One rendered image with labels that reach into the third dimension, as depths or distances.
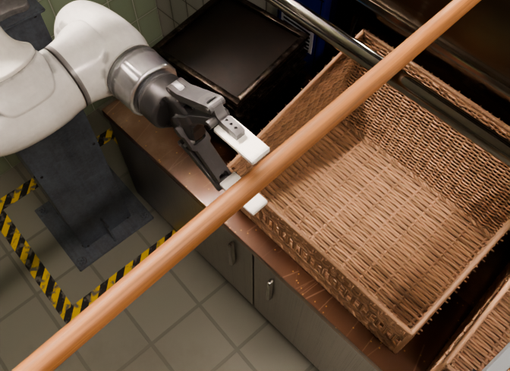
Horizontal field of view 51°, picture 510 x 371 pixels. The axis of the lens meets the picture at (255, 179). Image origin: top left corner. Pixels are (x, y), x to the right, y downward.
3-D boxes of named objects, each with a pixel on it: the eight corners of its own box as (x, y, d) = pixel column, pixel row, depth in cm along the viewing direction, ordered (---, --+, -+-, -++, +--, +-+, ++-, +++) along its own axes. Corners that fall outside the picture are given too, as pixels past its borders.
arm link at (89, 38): (165, 76, 86) (99, 123, 82) (107, 26, 92) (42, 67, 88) (153, 26, 77) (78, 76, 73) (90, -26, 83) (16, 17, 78)
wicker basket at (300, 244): (347, 95, 155) (363, 23, 132) (516, 221, 135) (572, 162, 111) (223, 197, 138) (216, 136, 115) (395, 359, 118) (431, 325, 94)
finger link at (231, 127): (217, 110, 67) (215, 95, 65) (245, 133, 66) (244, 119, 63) (208, 117, 67) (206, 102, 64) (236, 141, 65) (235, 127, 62)
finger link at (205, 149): (176, 127, 75) (172, 128, 76) (219, 191, 78) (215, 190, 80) (196, 112, 76) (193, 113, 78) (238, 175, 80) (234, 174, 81)
